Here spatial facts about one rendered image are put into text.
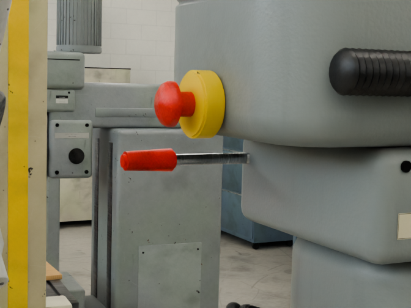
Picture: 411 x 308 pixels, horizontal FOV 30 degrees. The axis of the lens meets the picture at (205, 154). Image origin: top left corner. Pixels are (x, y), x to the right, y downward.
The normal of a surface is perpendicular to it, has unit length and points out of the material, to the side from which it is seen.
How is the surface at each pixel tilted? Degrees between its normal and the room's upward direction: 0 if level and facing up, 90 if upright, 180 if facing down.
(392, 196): 90
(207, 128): 131
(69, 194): 90
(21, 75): 90
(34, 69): 90
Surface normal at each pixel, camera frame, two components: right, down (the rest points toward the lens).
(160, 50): 0.44, 0.10
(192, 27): -0.90, 0.02
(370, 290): -0.58, 0.06
